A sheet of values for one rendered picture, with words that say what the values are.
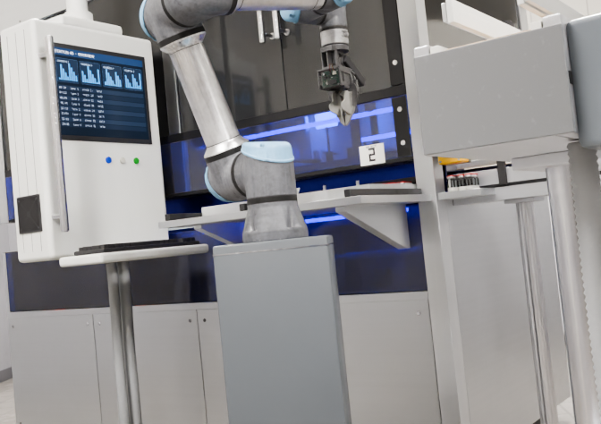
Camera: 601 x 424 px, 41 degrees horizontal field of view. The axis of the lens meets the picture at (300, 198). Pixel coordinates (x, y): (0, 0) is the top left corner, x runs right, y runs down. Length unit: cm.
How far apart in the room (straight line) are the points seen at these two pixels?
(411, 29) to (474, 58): 175
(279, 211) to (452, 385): 85
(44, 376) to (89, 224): 108
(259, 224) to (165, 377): 136
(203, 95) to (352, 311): 92
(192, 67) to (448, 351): 108
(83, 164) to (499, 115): 211
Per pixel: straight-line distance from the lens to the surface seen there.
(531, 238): 239
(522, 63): 65
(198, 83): 191
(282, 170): 180
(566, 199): 82
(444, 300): 235
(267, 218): 178
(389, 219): 228
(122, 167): 276
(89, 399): 337
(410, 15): 242
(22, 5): 366
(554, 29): 65
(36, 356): 359
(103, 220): 268
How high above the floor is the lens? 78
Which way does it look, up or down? 3 degrees up
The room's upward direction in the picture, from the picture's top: 6 degrees counter-clockwise
